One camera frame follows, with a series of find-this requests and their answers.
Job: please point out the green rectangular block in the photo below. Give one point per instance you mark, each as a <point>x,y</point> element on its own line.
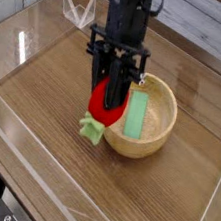
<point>135,115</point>

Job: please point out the wooden bowl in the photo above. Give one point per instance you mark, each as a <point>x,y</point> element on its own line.
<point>160,117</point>

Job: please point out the clear acrylic corner bracket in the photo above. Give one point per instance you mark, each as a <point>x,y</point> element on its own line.
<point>80,16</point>

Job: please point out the red plush radish toy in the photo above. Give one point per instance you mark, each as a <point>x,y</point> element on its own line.
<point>97,118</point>

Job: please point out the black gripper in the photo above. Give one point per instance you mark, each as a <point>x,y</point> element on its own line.
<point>118,45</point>

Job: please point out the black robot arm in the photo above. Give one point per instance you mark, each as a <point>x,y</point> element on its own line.
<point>117,48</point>

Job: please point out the clear acrylic tray wall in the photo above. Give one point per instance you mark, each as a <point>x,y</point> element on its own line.
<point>41,184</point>

